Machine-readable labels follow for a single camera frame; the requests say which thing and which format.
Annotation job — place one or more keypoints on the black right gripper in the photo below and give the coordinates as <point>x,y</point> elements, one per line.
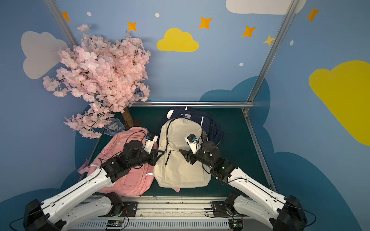
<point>189,156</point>

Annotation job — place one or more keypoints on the aluminium right side rail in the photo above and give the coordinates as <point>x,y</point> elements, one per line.
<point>258,150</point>

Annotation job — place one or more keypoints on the green circuit board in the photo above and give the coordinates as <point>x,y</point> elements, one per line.
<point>235,225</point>
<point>115,225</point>

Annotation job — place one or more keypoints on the aluminium right corner post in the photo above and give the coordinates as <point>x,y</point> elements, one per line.
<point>283,29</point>

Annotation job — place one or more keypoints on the left green circuit board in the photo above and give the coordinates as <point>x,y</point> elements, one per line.
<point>115,225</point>

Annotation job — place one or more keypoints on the navy blue backpack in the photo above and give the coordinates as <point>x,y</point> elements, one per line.
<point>212,129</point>

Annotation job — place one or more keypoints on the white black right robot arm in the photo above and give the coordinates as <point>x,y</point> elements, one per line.
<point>276,211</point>

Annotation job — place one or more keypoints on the aluminium corner post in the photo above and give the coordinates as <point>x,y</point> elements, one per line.
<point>283,29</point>
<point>61,21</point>

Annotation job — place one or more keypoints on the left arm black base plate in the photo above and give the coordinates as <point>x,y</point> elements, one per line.
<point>125,209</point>

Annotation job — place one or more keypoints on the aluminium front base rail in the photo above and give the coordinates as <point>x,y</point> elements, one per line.
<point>164,213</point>

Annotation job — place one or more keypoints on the aluminium left corner post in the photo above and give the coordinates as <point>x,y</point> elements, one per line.
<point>61,21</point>

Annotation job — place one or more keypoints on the pink backpack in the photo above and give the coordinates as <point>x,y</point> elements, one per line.
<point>139,179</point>

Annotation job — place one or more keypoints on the right green circuit board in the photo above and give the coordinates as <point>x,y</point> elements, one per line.
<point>235,225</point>

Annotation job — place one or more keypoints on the aluminium back rail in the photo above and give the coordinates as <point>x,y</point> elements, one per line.
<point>195,104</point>

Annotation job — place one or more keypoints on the beige and navy backpack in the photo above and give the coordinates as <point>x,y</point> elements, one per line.
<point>172,170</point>

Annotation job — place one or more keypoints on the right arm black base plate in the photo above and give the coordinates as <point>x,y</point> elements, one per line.
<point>225,209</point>

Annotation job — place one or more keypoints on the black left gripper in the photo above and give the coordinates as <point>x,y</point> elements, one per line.
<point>151,157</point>

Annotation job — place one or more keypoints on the pink artificial blossom tree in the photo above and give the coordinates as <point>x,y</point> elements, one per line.
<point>110,76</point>

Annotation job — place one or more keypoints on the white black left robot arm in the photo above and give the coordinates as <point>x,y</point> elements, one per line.
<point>61,212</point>

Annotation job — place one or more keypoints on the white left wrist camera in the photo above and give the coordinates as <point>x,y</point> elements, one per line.
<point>150,140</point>

